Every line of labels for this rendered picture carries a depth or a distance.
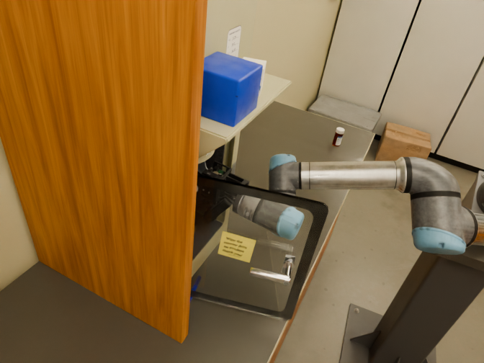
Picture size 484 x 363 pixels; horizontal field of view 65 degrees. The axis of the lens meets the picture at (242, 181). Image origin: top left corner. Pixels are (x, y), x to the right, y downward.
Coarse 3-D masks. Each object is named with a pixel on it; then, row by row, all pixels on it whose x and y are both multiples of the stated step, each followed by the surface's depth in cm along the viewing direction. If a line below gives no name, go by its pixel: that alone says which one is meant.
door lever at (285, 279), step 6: (288, 264) 85; (294, 264) 84; (252, 270) 82; (258, 270) 82; (264, 270) 82; (288, 270) 83; (258, 276) 82; (264, 276) 81; (270, 276) 81; (276, 276) 81; (282, 276) 82; (288, 276) 82; (282, 282) 82; (288, 282) 81
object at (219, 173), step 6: (216, 162) 98; (210, 168) 98; (216, 168) 97; (228, 168) 97; (204, 174) 95; (210, 174) 94; (216, 174) 95; (222, 174) 97; (228, 174) 96; (234, 174) 96; (228, 180) 95; (234, 180) 94; (240, 180) 95; (246, 180) 95
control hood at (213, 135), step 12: (264, 84) 85; (276, 84) 86; (288, 84) 88; (264, 96) 81; (276, 96) 82; (264, 108) 78; (204, 120) 69; (204, 132) 67; (216, 132) 67; (228, 132) 67; (204, 144) 68; (216, 144) 67
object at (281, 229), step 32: (224, 192) 77; (256, 192) 75; (224, 224) 82; (256, 224) 80; (288, 224) 78; (320, 224) 76; (192, 256) 90; (224, 256) 88; (256, 256) 86; (288, 256) 84; (192, 288) 98; (224, 288) 95; (256, 288) 92; (288, 288) 90; (288, 320) 97
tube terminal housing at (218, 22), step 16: (208, 0) 66; (224, 0) 70; (240, 0) 76; (256, 0) 82; (208, 16) 67; (224, 16) 72; (240, 16) 78; (208, 32) 69; (224, 32) 75; (208, 48) 72; (224, 48) 77; (240, 48) 84; (224, 160) 108
